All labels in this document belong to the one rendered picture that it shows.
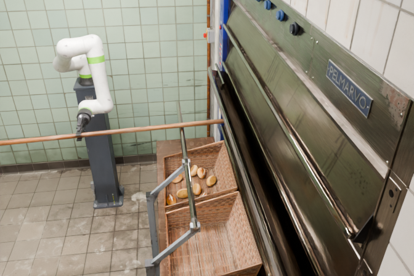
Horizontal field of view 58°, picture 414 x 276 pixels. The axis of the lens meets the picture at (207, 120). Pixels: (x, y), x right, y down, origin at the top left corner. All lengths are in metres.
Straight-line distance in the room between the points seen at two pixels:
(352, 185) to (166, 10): 2.63
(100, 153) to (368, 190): 2.60
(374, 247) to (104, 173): 2.72
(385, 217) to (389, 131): 0.19
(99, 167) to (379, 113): 2.75
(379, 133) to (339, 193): 0.23
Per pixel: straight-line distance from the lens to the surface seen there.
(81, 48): 2.54
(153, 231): 2.42
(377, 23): 0.90
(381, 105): 0.92
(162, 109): 3.74
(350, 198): 1.04
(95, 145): 3.25
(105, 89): 2.63
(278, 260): 1.29
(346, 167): 1.07
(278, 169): 1.56
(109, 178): 3.44
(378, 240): 0.98
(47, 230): 3.58
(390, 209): 0.91
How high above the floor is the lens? 2.43
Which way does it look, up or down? 31 degrees down
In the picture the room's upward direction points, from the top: straight up
